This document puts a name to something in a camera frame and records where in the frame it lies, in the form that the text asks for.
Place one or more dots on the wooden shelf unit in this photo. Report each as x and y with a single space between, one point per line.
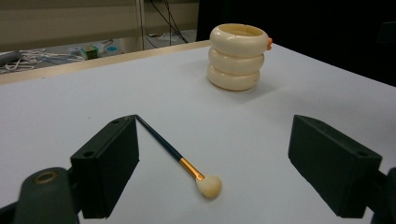
62 21

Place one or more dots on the black curtain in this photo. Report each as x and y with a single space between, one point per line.
311 25

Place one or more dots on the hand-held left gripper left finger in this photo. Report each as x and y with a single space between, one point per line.
106 168

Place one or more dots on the cream ringed brush holder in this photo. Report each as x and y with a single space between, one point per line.
235 63

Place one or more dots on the small green box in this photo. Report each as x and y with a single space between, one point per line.
90 52

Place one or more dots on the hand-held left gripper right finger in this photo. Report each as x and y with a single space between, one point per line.
333 168

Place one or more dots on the wooden spoon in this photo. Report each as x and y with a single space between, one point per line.
168 148

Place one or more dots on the grey cylindrical object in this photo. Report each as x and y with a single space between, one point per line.
9 57

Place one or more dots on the blue disc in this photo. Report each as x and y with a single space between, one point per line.
111 48

